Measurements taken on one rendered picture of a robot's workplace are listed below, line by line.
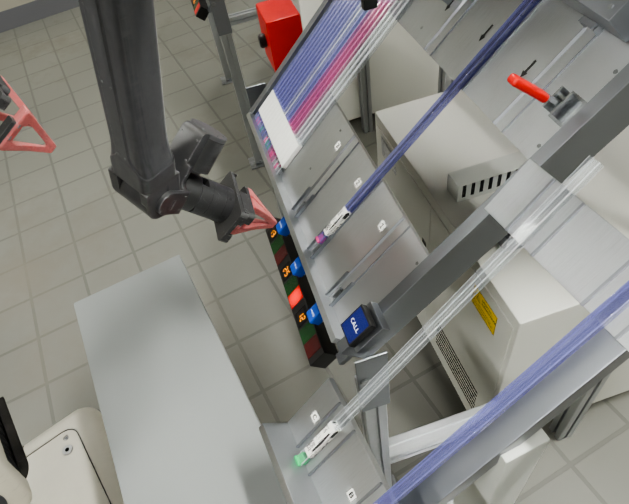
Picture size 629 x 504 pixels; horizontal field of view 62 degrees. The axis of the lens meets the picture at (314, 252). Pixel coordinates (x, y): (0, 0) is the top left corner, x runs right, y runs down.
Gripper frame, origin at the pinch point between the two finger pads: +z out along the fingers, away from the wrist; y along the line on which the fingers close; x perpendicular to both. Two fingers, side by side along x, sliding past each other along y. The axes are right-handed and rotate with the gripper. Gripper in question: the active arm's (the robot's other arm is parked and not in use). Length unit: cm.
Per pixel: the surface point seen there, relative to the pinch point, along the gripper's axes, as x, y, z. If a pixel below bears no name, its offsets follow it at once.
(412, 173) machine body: -11.0, 23.4, 40.2
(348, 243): -6.0, -6.1, 10.3
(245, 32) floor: 46, 239, 81
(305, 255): 2.2, -2.4, 8.8
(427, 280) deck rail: -15.6, -21.7, 10.0
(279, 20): -9, 78, 18
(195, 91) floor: 72, 189, 55
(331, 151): -10.4, 13.8, 10.4
